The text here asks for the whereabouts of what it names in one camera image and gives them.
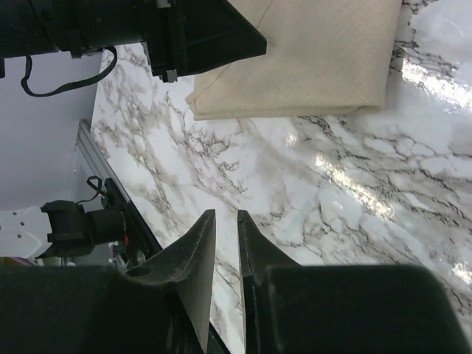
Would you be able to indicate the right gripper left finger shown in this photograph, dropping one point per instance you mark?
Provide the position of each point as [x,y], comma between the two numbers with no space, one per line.
[182,273]

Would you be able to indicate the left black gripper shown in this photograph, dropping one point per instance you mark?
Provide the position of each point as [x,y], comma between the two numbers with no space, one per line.
[180,38]

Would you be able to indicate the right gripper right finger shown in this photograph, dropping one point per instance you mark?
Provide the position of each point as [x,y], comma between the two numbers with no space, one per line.
[256,254]

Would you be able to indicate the beige cloth napkin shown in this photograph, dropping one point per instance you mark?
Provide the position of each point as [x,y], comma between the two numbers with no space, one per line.
[323,57]

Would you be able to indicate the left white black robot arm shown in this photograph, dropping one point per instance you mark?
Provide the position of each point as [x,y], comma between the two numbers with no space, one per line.
[59,228]

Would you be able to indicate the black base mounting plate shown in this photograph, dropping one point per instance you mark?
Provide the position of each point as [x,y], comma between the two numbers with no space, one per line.
[138,243]

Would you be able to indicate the aluminium frame rail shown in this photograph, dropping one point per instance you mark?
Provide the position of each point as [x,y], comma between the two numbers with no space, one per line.
[99,166]

